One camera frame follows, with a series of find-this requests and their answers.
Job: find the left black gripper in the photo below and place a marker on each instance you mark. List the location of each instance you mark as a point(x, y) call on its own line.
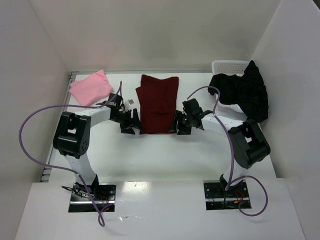
point(130, 121)

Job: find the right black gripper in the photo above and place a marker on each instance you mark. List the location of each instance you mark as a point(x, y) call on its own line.
point(181, 122)

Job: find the dark red t shirt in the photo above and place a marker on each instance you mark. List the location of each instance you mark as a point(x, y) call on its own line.
point(157, 99)

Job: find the black t shirt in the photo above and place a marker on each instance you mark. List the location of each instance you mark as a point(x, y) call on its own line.
point(248, 91)

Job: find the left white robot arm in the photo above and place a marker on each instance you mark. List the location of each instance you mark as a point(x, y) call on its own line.
point(72, 136)

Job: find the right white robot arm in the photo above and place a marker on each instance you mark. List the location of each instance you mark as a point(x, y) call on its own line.
point(247, 143)

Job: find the pink folded t shirt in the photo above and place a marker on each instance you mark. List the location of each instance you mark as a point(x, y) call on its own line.
point(91, 89)

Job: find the white plastic basket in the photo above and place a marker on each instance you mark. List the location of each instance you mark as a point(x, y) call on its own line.
point(229, 67)

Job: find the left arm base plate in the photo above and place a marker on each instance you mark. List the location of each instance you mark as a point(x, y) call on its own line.
point(104, 199)

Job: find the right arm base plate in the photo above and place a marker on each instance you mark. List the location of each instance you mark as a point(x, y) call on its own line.
point(216, 198)

